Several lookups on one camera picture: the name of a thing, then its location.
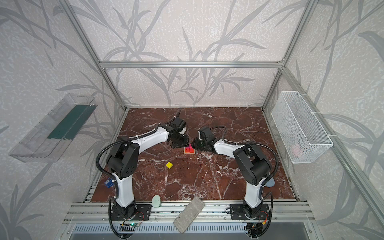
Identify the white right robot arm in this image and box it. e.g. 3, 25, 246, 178
192, 138, 280, 209

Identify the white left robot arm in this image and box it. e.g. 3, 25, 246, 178
95, 124, 189, 209

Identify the yellow cube block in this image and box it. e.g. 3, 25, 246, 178
166, 162, 173, 169

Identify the pale green oval soap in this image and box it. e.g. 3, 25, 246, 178
152, 195, 161, 208

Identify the grey stone slab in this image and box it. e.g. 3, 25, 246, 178
174, 197, 205, 234

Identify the blue grey oval case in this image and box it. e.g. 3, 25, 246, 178
265, 178, 275, 188

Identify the pink item in basket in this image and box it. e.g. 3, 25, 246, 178
292, 145, 305, 159

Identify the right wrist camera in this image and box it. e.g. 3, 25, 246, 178
199, 126, 216, 143

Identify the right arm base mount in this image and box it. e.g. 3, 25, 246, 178
229, 203, 270, 221

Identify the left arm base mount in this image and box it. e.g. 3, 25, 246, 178
111, 204, 152, 221

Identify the aluminium horizontal frame bar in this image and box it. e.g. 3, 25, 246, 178
100, 61, 283, 69

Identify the white wire basket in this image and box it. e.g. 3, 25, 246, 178
271, 91, 334, 164

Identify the clear plastic wall bin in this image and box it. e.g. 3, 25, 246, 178
9, 94, 98, 163

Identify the aluminium frame post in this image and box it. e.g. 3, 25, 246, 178
262, 0, 319, 110

